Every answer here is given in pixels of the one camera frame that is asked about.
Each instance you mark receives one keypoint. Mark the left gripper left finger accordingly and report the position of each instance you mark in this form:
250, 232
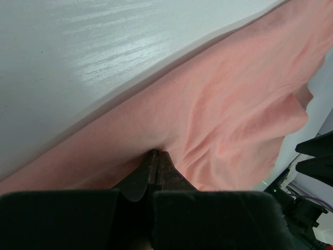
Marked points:
116, 218

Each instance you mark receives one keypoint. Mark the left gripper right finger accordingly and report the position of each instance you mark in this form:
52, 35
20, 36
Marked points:
218, 220

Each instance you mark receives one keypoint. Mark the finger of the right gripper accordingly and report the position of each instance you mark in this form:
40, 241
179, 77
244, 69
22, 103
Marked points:
319, 168
320, 146

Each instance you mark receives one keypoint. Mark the pink t shirt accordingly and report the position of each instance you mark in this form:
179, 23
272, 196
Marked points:
222, 115

